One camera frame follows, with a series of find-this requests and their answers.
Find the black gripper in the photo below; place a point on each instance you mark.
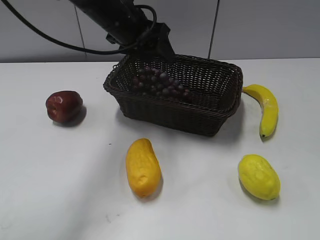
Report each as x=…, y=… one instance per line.
x=155, y=44

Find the purple grape bunch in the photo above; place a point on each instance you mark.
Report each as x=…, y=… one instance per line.
x=150, y=81

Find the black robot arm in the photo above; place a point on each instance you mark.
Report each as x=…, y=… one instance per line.
x=135, y=28

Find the black woven basket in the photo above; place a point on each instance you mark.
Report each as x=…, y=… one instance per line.
x=215, y=88

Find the red apple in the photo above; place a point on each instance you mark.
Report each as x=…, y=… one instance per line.
x=63, y=106

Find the yellow banana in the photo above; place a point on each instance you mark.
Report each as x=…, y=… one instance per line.
x=269, y=107

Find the orange mango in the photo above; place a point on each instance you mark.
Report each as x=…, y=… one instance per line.
x=142, y=168

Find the yellow lemon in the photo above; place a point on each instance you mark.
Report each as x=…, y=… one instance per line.
x=258, y=177

